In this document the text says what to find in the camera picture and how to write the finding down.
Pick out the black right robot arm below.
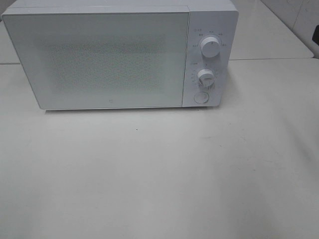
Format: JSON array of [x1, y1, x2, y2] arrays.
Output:
[[312, 25, 319, 45]]

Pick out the white microwave door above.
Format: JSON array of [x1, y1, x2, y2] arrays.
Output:
[[3, 12, 188, 110]]

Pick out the round white door button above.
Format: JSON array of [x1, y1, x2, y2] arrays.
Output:
[[194, 92, 209, 104]]

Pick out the white timer knob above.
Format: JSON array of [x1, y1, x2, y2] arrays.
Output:
[[197, 69, 215, 87]]

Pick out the upper white power knob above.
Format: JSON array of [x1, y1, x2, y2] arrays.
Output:
[[200, 36, 221, 58]]

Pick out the white microwave oven body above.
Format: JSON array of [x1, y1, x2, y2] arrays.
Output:
[[1, 0, 239, 110]]

